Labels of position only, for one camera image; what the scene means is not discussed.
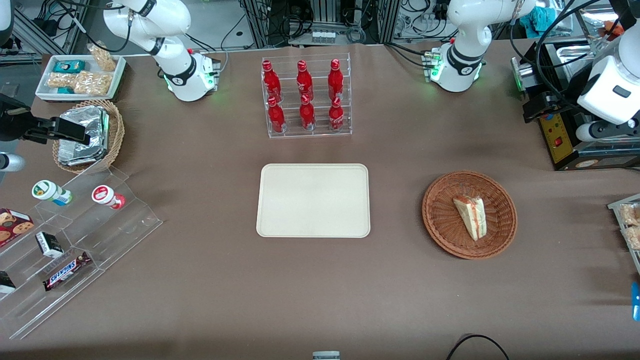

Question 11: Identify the red cookie box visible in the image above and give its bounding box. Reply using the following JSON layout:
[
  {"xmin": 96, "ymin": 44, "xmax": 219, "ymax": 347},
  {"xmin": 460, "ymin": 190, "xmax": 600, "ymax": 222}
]
[{"xmin": 0, "ymin": 208, "xmax": 35, "ymax": 248}]

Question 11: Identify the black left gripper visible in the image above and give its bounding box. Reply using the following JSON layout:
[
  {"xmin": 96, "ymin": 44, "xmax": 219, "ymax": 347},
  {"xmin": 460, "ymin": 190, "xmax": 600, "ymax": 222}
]
[{"xmin": 522, "ymin": 65, "xmax": 600, "ymax": 124}]

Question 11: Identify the teal snack box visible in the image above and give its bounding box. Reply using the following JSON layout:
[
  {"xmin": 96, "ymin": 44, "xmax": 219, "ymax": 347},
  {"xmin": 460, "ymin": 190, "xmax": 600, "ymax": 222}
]
[{"xmin": 53, "ymin": 60, "xmax": 87, "ymax": 74}]

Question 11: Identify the red lid yogurt cup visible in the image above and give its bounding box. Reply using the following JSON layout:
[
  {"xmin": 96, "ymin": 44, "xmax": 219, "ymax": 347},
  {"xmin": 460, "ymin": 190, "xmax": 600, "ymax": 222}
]
[{"xmin": 91, "ymin": 185, "xmax": 126, "ymax": 210}]

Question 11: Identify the cream rectangular serving tray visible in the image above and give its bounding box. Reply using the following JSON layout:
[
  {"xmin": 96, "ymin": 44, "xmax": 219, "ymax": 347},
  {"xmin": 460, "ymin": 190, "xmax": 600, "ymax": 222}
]
[{"xmin": 256, "ymin": 163, "xmax": 371, "ymax": 239}]

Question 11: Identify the green lid yogurt cup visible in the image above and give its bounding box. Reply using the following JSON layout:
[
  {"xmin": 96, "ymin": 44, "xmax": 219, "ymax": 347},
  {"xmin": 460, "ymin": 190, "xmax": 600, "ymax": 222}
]
[{"xmin": 31, "ymin": 180, "xmax": 73, "ymax": 207}]

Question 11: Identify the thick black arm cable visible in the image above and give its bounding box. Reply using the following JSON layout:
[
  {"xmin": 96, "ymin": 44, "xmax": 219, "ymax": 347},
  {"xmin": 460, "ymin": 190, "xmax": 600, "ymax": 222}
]
[{"xmin": 510, "ymin": 0, "xmax": 621, "ymax": 103}]

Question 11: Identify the clear plastic snack tray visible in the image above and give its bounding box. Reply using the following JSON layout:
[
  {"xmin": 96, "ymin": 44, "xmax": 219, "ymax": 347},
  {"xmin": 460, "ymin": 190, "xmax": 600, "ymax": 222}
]
[{"xmin": 607, "ymin": 194, "xmax": 640, "ymax": 276}]

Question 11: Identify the aluminium foil container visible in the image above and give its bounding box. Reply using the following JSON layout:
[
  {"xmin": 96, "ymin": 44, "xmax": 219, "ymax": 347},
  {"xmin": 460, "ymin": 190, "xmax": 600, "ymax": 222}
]
[{"xmin": 57, "ymin": 105, "xmax": 110, "ymax": 167}]

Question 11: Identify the small black white carton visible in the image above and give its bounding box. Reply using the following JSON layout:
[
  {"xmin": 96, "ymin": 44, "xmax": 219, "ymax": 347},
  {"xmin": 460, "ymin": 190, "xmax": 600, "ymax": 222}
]
[{"xmin": 35, "ymin": 231, "xmax": 65, "ymax": 259}]

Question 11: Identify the thin black cable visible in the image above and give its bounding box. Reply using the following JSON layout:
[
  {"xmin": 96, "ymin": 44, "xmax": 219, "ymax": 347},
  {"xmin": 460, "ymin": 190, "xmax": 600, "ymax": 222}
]
[{"xmin": 446, "ymin": 334, "xmax": 510, "ymax": 360}]

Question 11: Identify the snickers chocolate bar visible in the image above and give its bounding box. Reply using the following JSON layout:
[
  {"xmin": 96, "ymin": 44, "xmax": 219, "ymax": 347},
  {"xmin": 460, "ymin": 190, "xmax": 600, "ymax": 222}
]
[{"xmin": 42, "ymin": 251, "xmax": 93, "ymax": 292}]

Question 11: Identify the clear bag of crackers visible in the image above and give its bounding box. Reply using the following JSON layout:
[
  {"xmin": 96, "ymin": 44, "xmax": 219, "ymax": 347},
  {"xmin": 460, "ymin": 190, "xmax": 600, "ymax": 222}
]
[
  {"xmin": 47, "ymin": 72, "xmax": 77, "ymax": 91},
  {"xmin": 74, "ymin": 71, "xmax": 114, "ymax": 96},
  {"xmin": 87, "ymin": 44, "xmax": 117, "ymax": 72}
]

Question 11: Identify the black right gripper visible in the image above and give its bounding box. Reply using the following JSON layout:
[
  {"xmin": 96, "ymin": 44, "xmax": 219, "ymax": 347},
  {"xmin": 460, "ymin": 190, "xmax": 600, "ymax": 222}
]
[{"xmin": 0, "ymin": 94, "xmax": 92, "ymax": 147}]

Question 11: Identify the dark brown round wicker basket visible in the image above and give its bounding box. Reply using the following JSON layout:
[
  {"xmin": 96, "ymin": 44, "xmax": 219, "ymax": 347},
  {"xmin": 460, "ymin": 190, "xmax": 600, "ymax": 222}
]
[{"xmin": 421, "ymin": 171, "xmax": 518, "ymax": 260}]

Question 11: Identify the teal cloth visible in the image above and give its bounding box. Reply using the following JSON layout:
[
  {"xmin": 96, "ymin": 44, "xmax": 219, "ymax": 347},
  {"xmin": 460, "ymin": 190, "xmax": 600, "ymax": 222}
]
[{"xmin": 520, "ymin": 6, "xmax": 557, "ymax": 32}]

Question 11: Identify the red cola bottle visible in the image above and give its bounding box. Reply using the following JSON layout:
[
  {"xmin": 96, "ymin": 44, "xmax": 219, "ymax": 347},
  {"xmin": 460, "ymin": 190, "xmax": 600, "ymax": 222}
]
[
  {"xmin": 328, "ymin": 96, "xmax": 346, "ymax": 132},
  {"xmin": 262, "ymin": 60, "xmax": 283, "ymax": 103},
  {"xmin": 296, "ymin": 60, "xmax": 315, "ymax": 101},
  {"xmin": 299, "ymin": 94, "xmax": 317, "ymax": 131},
  {"xmin": 267, "ymin": 96, "xmax": 287, "ymax": 134},
  {"xmin": 327, "ymin": 59, "xmax": 345, "ymax": 101}
]

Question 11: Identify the puffed snack bag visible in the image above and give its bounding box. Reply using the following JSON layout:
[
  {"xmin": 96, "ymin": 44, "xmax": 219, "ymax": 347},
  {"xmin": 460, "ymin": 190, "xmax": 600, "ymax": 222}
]
[{"xmin": 619, "ymin": 202, "xmax": 640, "ymax": 251}]

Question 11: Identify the brown table cover cloth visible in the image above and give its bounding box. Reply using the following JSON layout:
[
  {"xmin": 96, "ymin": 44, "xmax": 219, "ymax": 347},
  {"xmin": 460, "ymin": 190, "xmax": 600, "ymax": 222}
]
[{"xmin": 0, "ymin": 42, "xmax": 640, "ymax": 360}]

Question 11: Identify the light tan wicker basket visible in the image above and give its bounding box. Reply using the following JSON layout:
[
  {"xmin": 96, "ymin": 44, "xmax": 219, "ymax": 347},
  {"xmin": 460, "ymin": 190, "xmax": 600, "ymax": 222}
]
[{"xmin": 52, "ymin": 99, "xmax": 126, "ymax": 174}]

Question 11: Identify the stainless steel tray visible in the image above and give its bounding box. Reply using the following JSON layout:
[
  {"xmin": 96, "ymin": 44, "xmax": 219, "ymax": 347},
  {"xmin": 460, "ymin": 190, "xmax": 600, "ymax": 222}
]
[{"xmin": 544, "ymin": 41, "xmax": 609, "ymax": 76}]

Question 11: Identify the white rectangular snack tray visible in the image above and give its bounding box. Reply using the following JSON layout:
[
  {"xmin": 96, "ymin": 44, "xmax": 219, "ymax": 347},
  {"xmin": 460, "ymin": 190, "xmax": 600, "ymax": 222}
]
[{"xmin": 35, "ymin": 54, "xmax": 127, "ymax": 102}]

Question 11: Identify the clear acrylic tiered shelf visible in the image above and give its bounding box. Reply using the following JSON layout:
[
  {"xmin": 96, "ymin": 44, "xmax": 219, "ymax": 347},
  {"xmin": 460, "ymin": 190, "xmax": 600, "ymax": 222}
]
[{"xmin": 0, "ymin": 165, "xmax": 164, "ymax": 341}]

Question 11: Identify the aluminium frame rack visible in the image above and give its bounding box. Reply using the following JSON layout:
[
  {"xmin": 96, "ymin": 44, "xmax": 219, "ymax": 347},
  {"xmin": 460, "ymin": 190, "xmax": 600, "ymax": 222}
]
[{"xmin": 242, "ymin": 0, "xmax": 401, "ymax": 47}]

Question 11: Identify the triangular wrapped sandwich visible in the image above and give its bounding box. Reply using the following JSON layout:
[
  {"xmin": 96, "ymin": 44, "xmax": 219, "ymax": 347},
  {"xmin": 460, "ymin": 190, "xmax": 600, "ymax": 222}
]
[{"xmin": 452, "ymin": 196, "xmax": 487, "ymax": 242}]

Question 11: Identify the black yellow sealing machine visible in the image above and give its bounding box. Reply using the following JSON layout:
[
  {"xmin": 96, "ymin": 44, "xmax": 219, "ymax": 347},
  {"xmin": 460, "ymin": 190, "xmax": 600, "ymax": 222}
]
[{"xmin": 537, "ymin": 111, "xmax": 640, "ymax": 172}]

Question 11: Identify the clear acrylic bottle rack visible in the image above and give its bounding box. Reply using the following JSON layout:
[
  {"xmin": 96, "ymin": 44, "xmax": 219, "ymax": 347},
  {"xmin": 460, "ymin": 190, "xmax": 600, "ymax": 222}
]
[{"xmin": 261, "ymin": 52, "xmax": 353, "ymax": 140}]

